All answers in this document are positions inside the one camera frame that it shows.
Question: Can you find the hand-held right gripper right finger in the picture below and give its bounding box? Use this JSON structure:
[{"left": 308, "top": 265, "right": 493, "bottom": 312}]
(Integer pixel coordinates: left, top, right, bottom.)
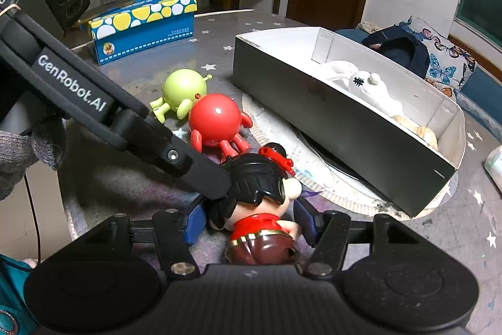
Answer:
[{"left": 294, "top": 199, "right": 422, "bottom": 278}]

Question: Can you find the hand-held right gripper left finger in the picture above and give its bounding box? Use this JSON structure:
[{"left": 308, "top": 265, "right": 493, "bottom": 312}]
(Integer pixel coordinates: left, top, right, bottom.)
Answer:
[{"left": 84, "top": 197, "right": 208, "bottom": 278}]

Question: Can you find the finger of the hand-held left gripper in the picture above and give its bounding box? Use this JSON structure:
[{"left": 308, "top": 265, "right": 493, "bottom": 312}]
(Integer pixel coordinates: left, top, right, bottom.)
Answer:
[{"left": 110, "top": 111, "right": 233, "bottom": 201}]

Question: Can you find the red round toy figure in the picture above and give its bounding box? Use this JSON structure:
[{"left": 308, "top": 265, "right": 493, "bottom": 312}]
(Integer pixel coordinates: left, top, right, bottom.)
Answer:
[{"left": 188, "top": 93, "right": 254, "bottom": 159}]

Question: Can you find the black-haired red dress doll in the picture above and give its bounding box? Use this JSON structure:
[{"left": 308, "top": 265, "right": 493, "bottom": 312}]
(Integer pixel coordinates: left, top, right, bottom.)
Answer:
[{"left": 208, "top": 143, "right": 302, "bottom": 266}]

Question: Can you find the green round toy figure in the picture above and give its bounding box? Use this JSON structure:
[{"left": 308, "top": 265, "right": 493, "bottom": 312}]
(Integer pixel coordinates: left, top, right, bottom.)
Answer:
[{"left": 150, "top": 69, "right": 214, "bottom": 122}]

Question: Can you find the grey cardboard box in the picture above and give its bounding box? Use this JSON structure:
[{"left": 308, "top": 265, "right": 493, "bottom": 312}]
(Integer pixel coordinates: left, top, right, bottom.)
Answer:
[{"left": 232, "top": 26, "right": 466, "bottom": 219}]

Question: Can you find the person's left hand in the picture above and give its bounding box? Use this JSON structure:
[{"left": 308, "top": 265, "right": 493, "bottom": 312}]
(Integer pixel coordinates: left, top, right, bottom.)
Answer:
[{"left": 0, "top": 115, "right": 68, "bottom": 201}]

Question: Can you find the blue spotted tissue box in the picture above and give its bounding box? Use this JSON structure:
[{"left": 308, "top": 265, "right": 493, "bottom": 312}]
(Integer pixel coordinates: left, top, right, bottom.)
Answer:
[{"left": 87, "top": 0, "right": 198, "bottom": 66}]

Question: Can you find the round white mat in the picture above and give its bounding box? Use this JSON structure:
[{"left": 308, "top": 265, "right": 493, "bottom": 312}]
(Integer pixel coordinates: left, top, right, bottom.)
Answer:
[{"left": 240, "top": 92, "right": 459, "bottom": 221}]

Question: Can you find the beige plush toy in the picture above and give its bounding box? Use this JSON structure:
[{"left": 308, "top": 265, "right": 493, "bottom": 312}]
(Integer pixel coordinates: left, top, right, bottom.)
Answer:
[{"left": 392, "top": 114, "right": 439, "bottom": 150}]

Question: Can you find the white plush toy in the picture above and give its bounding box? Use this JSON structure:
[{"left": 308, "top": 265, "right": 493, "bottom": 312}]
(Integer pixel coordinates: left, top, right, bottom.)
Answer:
[{"left": 319, "top": 60, "right": 404, "bottom": 116}]

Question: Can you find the dark jacket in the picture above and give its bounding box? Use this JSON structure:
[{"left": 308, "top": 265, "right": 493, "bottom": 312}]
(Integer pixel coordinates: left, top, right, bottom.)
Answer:
[{"left": 361, "top": 25, "right": 431, "bottom": 78}]

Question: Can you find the teal bag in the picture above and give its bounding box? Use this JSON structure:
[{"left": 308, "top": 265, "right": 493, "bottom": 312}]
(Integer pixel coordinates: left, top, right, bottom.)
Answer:
[{"left": 0, "top": 254, "right": 40, "bottom": 335}]

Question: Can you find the pink white tissue pack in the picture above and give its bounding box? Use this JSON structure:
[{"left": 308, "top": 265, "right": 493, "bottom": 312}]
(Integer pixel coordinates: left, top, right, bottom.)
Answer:
[{"left": 483, "top": 146, "right": 502, "bottom": 198}]

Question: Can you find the butterfly print pillow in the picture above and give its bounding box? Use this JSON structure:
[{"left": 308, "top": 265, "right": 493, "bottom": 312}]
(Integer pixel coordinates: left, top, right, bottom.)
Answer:
[{"left": 400, "top": 16, "right": 479, "bottom": 92}]

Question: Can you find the black cable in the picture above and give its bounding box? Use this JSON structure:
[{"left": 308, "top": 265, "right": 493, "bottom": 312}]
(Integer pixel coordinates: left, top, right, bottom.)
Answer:
[{"left": 24, "top": 170, "right": 42, "bottom": 265}]

